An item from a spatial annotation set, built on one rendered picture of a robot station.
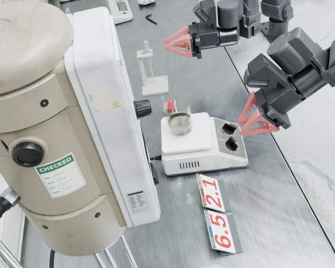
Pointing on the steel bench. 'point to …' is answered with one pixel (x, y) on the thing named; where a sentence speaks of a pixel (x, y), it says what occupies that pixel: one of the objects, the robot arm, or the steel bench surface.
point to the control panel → (228, 139)
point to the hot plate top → (206, 132)
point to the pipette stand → (162, 86)
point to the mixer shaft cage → (112, 257)
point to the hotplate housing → (201, 159)
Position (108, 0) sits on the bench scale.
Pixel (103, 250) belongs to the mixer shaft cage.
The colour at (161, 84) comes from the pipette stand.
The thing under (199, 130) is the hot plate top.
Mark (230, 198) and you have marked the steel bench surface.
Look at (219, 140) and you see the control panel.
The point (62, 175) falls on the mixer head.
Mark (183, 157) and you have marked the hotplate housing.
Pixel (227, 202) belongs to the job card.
